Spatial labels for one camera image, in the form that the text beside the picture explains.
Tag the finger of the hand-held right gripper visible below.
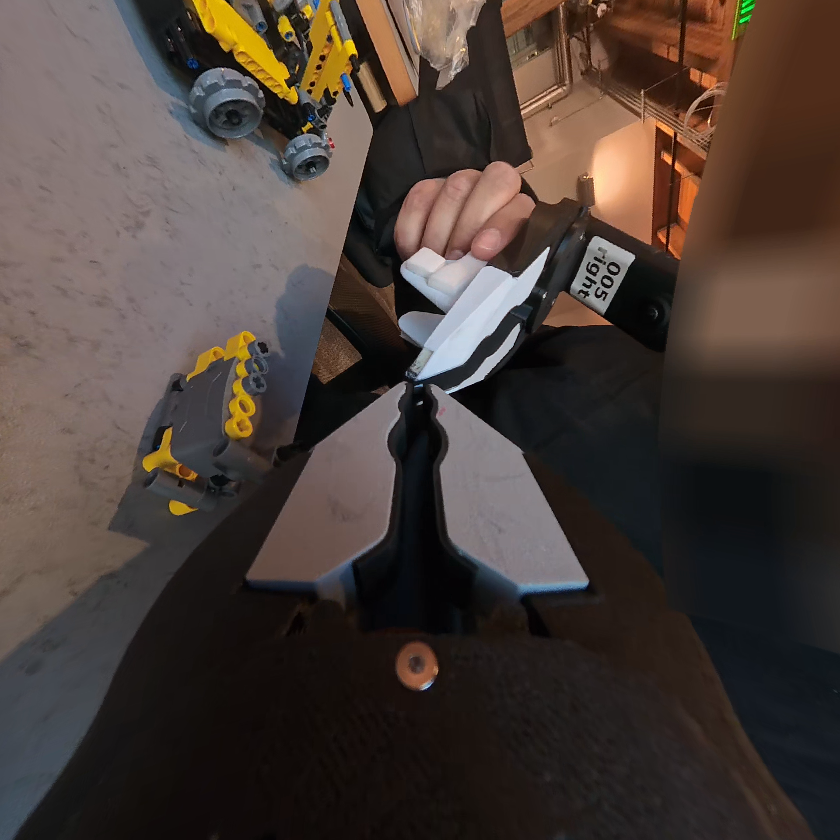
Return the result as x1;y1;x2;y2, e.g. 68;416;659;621
416;248;552;383
446;305;529;395

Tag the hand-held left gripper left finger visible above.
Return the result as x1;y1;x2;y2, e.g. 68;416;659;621
245;382;411;601

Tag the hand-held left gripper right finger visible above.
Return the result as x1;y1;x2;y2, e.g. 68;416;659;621
423;384;590;601

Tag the yellow five-hole brick beam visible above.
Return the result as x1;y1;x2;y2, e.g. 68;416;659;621
223;331;258;439

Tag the grey yellow brick assembly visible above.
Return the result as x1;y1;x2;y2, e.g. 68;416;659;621
141;331;273;516

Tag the person's right hand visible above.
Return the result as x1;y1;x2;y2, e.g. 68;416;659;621
394;161;538;263

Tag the person's dark clothing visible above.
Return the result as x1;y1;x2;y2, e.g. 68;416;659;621
295;322;840;840

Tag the black office chair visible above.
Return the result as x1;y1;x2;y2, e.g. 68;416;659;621
308;252;411;395

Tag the clear plastic bag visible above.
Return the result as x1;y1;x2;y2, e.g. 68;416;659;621
387;0;488;91

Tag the yellow black brick vehicle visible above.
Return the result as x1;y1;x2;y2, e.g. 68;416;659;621
141;0;362;181

